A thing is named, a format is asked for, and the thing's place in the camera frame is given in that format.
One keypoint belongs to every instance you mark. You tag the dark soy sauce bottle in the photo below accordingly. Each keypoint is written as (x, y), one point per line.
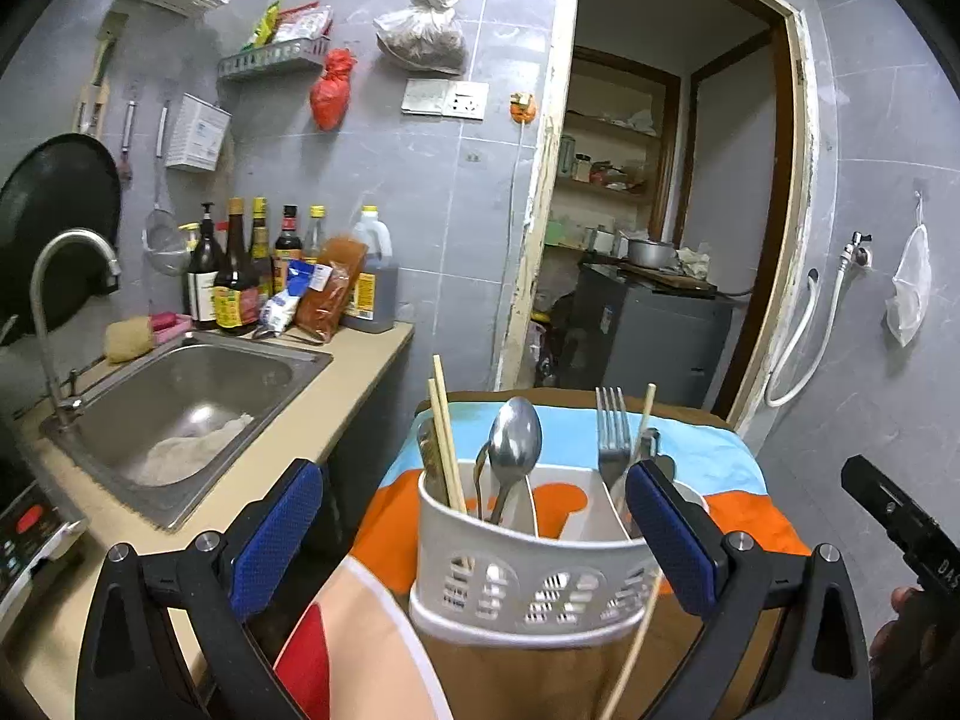
(236, 292)

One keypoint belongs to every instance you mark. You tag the person's right hand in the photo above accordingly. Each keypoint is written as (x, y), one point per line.
(914, 660)

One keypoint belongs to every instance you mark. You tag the stainless steel sink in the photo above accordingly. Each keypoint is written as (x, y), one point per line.
(161, 431)

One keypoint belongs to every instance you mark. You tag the hanging mesh strainer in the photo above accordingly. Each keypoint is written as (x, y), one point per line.
(163, 243)

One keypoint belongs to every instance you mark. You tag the yellow-cap sauce bottle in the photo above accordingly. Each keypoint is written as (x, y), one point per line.
(259, 250)

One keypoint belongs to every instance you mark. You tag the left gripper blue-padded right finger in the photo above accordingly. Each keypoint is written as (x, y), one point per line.
(682, 536)

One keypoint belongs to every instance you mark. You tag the red plastic bag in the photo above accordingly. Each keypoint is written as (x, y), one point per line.
(330, 95)

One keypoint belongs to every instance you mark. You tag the grey wall shelf rack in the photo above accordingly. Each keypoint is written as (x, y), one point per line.
(299, 54)

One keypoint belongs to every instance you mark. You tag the large dark vinegar jug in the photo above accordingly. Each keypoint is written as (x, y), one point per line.
(373, 303)

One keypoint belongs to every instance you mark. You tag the light wooden chopstick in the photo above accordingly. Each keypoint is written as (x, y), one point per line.
(640, 619)

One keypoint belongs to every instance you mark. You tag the red-label sauce bottle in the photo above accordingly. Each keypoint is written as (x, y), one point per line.
(287, 247)

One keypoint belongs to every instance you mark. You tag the white wall box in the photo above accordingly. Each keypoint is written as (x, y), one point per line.
(197, 136)

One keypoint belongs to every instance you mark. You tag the white blue seasoning packet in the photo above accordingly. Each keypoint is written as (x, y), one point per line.
(279, 311)

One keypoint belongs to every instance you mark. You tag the grey metal cabinet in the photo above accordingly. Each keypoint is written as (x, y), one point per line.
(628, 333)

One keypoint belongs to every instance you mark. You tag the hanging clear bag of goods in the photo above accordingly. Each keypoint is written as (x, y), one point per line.
(426, 36)

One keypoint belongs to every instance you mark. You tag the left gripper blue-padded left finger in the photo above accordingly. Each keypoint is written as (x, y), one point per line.
(261, 543)

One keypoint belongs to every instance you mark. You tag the black pump bottle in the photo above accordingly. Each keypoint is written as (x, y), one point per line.
(202, 271)

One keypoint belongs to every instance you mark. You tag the yellow sponge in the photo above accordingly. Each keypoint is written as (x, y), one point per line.
(128, 339)

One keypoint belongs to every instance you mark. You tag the white plastic utensil caddy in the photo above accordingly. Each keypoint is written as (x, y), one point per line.
(559, 571)

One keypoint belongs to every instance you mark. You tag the chrome sink faucet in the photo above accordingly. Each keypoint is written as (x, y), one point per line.
(48, 297)

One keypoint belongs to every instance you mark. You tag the striped blue orange brown cloth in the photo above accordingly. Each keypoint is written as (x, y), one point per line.
(355, 652)

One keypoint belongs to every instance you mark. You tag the orange wall plug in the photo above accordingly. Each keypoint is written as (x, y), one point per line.
(523, 108)

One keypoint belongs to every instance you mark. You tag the orange-red spice bag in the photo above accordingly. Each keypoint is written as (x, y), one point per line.
(330, 287)

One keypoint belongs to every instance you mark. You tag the black wok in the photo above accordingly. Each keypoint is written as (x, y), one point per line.
(69, 181)

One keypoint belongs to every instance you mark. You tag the metal cooking pot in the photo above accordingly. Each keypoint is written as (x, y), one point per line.
(650, 254)

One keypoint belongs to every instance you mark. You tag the white wall socket panel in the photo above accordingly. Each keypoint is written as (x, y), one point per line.
(455, 99)

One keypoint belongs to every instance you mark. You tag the silver metal spoon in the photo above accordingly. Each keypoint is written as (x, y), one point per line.
(514, 446)

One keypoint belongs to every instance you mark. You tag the wooden chopstick in caddy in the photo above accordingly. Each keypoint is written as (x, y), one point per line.
(438, 375)
(438, 432)

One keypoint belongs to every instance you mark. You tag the hanging white mesh bag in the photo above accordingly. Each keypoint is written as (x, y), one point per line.
(906, 308)

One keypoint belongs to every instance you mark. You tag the metal wall tap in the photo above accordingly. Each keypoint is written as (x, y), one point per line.
(857, 252)

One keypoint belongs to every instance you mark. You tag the silver metal fork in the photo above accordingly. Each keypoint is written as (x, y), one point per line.
(614, 444)

